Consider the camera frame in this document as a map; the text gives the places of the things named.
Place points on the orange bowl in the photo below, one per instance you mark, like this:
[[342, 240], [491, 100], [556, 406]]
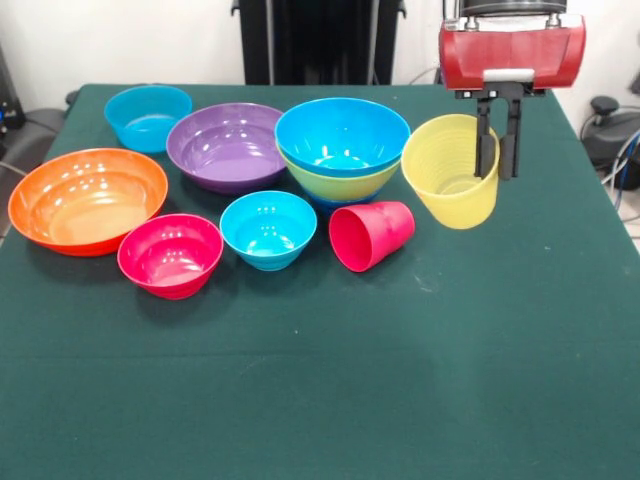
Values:
[[85, 200]]

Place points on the pink bowl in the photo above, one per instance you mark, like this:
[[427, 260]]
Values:
[[170, 255]]

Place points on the large blue bowl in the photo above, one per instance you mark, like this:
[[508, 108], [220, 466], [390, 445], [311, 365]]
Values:
[[342, 130]]

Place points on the yellow cup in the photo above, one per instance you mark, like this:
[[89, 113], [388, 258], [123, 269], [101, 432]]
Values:
[[450, 170]]

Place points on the dark equipment unit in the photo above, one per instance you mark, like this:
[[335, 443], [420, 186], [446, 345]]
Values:
[[9, 110]]

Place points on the pink cup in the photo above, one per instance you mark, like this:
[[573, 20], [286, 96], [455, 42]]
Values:
[[372, 237]]

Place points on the small dark blue bowl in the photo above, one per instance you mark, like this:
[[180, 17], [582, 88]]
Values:
[[330, 202]]

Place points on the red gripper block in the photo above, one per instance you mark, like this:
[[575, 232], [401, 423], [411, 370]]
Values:
[[510, 55]]

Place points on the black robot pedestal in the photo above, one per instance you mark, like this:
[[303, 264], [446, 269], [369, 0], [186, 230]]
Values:
[[320, 40]]

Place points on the small cyan bowl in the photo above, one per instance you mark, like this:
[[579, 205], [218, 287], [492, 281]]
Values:
[[268, 230]]

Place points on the translucent blue bowl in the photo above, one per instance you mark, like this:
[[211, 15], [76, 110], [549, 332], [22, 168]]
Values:
[[142, 117]]

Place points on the purple bowl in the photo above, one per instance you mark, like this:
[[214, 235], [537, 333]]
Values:
[[225, 150]]

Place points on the dark green table cloth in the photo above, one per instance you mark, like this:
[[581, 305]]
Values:
[[320, 375]]

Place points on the green bowl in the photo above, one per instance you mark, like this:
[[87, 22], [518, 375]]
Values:
[[345, 185]]

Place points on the grey round floor base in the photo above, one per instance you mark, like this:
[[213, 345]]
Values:
[[35, 125], [615, 130]]

